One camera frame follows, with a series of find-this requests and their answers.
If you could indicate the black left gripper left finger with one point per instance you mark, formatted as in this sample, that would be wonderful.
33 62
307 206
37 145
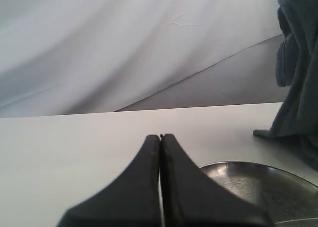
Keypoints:
131 200

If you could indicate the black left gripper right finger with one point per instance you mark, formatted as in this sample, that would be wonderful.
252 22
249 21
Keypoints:
191 199

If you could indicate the grey fleece towel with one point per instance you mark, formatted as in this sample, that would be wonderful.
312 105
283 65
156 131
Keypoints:
296 122

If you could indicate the round stainless steel plate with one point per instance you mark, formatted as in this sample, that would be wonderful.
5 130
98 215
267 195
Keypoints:
290 200

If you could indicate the white backdrop sheet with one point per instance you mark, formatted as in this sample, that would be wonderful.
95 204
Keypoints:
79 56

